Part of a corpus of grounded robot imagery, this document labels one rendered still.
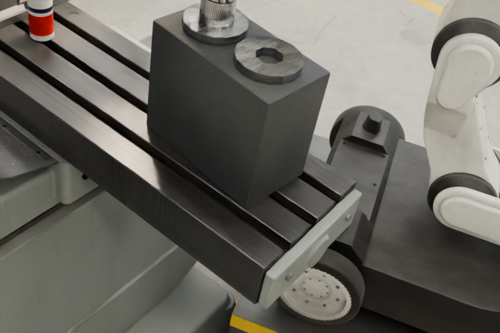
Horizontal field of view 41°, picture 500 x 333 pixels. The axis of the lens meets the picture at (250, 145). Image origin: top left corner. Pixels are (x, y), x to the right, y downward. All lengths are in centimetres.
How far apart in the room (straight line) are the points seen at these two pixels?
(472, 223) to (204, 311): 69
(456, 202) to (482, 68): 32
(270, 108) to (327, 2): 270
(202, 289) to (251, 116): 100
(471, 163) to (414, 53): 187
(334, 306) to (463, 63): 58
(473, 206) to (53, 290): 84
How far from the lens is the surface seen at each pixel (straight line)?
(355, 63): 306
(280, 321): 150
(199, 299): 175
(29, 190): 110
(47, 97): 108
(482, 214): 145
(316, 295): 147
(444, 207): 145
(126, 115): 104
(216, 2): 87
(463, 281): 149
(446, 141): 140
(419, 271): 146
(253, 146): 85
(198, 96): 89
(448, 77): 126
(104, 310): 153
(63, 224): 120
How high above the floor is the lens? 163
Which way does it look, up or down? 41 degrees down
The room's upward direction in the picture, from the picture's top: 11 degrees clockwise
